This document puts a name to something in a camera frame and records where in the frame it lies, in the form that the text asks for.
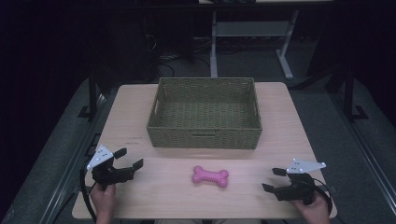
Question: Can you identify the pink bone-shaped toy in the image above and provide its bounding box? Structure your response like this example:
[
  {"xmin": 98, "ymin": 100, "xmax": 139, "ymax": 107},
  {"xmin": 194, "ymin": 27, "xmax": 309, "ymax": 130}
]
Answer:
[{"xmin": 191, "ymin": 165, "xmax": 230, "ymax": 189}]

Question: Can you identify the green woven basket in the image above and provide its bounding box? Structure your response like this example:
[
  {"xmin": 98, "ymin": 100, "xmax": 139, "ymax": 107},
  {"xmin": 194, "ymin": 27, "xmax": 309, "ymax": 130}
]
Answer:
[{"xmin": 146, "ymin": 77, "xmax": 263, "ymax": 150}]

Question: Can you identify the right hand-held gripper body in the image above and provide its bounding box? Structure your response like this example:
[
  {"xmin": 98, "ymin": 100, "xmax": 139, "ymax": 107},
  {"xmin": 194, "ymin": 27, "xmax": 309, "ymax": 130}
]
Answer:
[{"xmin": 273, "ymin": 158, "xmax": 327, "ymax": 205}]

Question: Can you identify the bundle of floor cables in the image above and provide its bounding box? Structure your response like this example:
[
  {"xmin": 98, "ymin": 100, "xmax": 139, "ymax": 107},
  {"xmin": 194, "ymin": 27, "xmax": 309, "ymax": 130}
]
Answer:
[{"xmin": 141, "ymin": 32, "xmax": 211, "ymax": 77}]

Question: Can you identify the person's left hand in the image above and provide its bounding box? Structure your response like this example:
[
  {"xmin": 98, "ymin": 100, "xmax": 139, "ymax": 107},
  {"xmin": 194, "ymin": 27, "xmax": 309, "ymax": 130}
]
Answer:
[{"xmin": 90, "ymin": 182, "xmax": 117, "ymax": 218}]

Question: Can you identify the grey metal desk frame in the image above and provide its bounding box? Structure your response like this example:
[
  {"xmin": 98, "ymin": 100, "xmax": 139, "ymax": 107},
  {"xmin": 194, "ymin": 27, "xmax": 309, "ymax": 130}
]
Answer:
[{"xmin": 209, "ymin": 9, "xmax": 300, "ymax": 80}]

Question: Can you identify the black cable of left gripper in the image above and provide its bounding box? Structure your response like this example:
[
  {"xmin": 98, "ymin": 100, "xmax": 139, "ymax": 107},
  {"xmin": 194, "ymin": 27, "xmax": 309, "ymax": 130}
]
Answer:
[{"xmin": 78, "ymin": 160, "xmax": 98, "ymax": 224}]

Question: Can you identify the aluminium floor rail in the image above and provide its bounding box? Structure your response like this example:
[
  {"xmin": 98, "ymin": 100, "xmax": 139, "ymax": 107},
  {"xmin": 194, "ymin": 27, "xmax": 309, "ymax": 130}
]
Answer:
[
  {"xmin": 38, "ymin": 92, "xmax": 108, "ymax": 224},
  {"xmin": 330, "ymin": 92, "xmax": 396, "ymax": 216}
]

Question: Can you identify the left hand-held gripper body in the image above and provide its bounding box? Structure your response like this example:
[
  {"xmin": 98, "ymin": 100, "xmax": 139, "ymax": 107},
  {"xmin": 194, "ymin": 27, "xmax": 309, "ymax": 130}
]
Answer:
[{"xmin": 86, "ymin": 145, "xmax": 135, "ymax": 190}]

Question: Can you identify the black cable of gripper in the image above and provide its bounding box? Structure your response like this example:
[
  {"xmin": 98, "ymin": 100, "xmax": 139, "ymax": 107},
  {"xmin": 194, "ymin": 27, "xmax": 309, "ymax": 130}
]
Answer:
[
  {"xmin": 311, "ymin": 176, "xmax": 333, "ymax": 216},
  {"xmin": 78, "ymin": 160, "xmax": 98, "ymax": 224}
]

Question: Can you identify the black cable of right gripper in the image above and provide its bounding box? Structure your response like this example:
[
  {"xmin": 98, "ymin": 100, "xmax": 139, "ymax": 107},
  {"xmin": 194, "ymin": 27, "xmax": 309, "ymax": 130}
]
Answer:
[{"xmin": 311, "ymin": 176, "xmax": 333, "ymax": 216}]

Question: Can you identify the black metal stand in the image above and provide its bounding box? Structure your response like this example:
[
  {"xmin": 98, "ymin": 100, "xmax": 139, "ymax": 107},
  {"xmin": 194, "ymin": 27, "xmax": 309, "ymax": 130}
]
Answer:
[
  {"xmin": 78, "ymin": 69, "xmax": 101, "ymax": 120},
  {"xmin": 342, "ymin": 66, "xmax": 370, "ymax": 123}
]

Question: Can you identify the person's right hand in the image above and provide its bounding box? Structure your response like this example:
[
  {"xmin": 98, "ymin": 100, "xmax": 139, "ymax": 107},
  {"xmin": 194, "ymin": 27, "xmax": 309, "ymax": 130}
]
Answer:
[{"xmin": 289, "ymin": 189, "xmax": 332, "ymax": 220}]

